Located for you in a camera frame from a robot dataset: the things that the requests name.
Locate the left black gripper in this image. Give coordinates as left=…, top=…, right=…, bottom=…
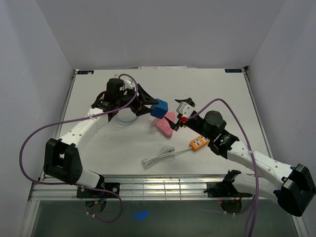
left=116, top=83, right=158, bottom=117

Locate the dark blue cube socket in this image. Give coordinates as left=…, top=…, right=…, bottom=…
left=150, top=99, right=168, bottom=119

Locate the pink triangular power strip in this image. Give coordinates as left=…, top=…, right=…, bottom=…
left=153, top=112, right=175, bottom=138

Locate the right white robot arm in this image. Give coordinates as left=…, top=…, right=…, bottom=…
left=170, top=98, right=316, bottom=217

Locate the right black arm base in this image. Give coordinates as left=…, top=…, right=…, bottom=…
left=204, top=181, right=253, bottom=198

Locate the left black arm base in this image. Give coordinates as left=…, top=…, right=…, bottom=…
left=76, top=182, right=120, bottom=199

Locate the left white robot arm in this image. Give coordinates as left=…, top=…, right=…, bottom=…
left=44, top=78, right=158, bottom=198

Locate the orange power strip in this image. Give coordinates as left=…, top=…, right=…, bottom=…
left=189, top=135, right=209, bottom=152

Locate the right blue corner label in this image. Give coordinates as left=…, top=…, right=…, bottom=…
left=225, top=69, right=242, bottom=73

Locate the blue corner label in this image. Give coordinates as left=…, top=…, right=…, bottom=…
left=77, top=70, right=94, bottom=75
left=225, top=69, right=242, bottom=73

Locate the left blue corner label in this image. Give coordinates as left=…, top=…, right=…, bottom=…
left=77, top=70, right=94, bottom=75

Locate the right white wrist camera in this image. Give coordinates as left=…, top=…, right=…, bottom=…
left=176, top=101, right=194, bottom=123

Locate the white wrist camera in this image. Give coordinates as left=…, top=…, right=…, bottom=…
left=124, top=77, right=136, bottom=90
left=176, top=101, right=194, bottom=123

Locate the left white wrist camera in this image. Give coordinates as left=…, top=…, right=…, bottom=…
left=124, top=77, right=136, bottom=90

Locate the light blue power cord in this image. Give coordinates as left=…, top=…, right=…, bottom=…
left=115, top=112, right=138, bottom=125

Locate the white coiled power cord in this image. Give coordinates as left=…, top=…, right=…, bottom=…
left=141, top=145, right=192, bottom=169

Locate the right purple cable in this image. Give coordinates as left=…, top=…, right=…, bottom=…
left=182, top=98, right=260, bottom=237

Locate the purple cable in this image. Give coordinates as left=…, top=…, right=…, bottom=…
left=182, top=98, right=260, bottom=237
left=19, top=74, right=138, bottom=223

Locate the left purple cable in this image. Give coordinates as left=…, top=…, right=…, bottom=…
left=19, top=74, right=138, bottom=223

